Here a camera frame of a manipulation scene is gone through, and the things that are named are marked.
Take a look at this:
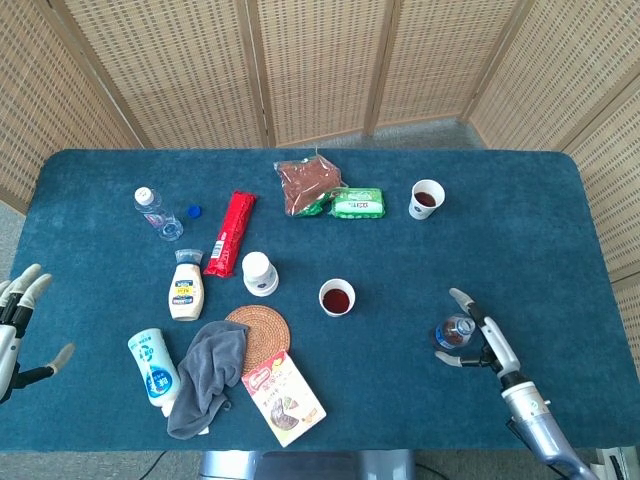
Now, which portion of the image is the stack of inverted paper cups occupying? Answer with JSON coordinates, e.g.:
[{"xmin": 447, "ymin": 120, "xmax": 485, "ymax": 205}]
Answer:
[{"xmin": 241, "ymin": 251, "xmax": 280, "ymax": 298}]

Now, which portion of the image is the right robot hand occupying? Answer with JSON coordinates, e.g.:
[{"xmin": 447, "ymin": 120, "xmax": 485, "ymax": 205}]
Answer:
[{"xmin": 433, "ymin": 287, "xmax": 526, "ymax": 384}]

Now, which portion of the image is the white bottle light blue label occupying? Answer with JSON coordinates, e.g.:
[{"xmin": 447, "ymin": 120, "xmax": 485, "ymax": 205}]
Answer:
[{"xmin": 127, "ymin": 327, "xmax": 182, "ymax": 418}]

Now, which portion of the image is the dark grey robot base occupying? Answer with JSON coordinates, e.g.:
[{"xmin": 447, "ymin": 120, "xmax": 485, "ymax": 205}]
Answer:
[{"xmin": 199, "ymin": 449, "xmax": 416, "ymax": 480}]

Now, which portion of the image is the round rattan coaster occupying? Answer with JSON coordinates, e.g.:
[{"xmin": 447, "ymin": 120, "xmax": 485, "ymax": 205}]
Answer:
[{"xmin": 224, "ymin": 304, "xmax": 292, "ymax": 375}]

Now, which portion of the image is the grey towel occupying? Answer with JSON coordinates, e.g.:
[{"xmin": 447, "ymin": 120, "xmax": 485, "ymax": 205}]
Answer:
[{"xmin": 166, "ymin": 320, "xmax": 251, "ymax": 441}]

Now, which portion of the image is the cream mayonnaise squeeze bottle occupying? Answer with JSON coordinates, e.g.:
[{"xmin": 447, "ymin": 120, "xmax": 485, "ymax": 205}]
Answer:
[{"xmin": 168, "ymin": 248, "xmax": 205, "ymax": 322}]

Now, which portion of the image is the red biscuit packet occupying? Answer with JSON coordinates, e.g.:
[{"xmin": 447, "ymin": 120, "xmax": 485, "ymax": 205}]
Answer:
[{"xmin": 202, "ymin": 190, "xmax": 258, "ymax": 279}]

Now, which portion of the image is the paper cup green print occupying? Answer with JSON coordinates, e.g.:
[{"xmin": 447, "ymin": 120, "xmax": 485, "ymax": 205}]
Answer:
[{"xmin": 318, "ymin": 278, "xmax": 357, "ymax": 318}]

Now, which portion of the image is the green snack packet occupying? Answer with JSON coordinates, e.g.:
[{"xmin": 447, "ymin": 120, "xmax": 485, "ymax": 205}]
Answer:
[{"xmin": 328, "ymin": 187, "xmax": 388, "ymax": 220}]

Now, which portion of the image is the small water bottle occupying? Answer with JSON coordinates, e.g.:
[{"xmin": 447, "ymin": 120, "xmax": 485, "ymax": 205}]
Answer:
[{"xmin": 431, "ymin": 313, "xmax": 477, "ymax": 353}]

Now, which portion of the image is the blue table cloth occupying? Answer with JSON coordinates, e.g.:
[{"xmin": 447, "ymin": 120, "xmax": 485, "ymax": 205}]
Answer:
[{"xmin": 0, "ymin": 148, "xmax": 624, "ymax": 454}]

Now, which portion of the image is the red white biscuit box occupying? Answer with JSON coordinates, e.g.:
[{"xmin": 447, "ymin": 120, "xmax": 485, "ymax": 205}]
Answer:
[{"xmin": 240, "ymin": 349, "xmax": 328, "ymax": 448}]

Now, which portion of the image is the wicker folding screen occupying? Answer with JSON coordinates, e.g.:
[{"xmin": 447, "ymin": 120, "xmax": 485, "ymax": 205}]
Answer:
[{"xmin": 0, "ymin": 0, "xmax": 640, "ymax": 351}]

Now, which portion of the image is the clear bag of brown beans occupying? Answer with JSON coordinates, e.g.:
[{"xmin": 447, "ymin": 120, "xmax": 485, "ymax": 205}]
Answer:
[{"xmin": 272, "ymin": 154, "xmax": 347, "ymax": 218}]

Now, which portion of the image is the paper cup blue flower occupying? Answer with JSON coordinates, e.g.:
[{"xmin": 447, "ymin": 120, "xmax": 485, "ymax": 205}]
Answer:
[{"xmin": 408, "ymin": 179, "xmax": 446, "ymax": 221}]

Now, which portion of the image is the clear water bottle white cap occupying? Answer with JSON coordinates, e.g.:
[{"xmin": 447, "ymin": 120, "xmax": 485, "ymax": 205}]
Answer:
[{"xmin": 133, "ymin": 186, "xmax": 185, "ymax": 242}]

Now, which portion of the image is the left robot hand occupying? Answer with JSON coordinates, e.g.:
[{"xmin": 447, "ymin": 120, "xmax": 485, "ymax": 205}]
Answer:
[{"xmin": 0, "ymin": 263, "xmax": 76, "ymax": 405}]

